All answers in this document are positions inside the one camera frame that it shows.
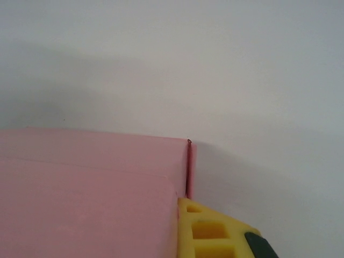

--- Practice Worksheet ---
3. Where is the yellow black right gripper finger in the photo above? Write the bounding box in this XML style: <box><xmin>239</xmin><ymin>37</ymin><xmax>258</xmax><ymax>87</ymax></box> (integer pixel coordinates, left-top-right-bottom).
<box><xmin>177</xmin><ymin>197</ymin><xmax>279</xmax><ymax>258</ymax></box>

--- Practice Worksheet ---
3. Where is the pink paper box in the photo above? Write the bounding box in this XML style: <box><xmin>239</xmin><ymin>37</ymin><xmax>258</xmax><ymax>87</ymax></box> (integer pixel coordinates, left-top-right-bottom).
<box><xmin>0</xmin><ymin>127</ymin><xmax>200</xmax><ymax>258</ymax></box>

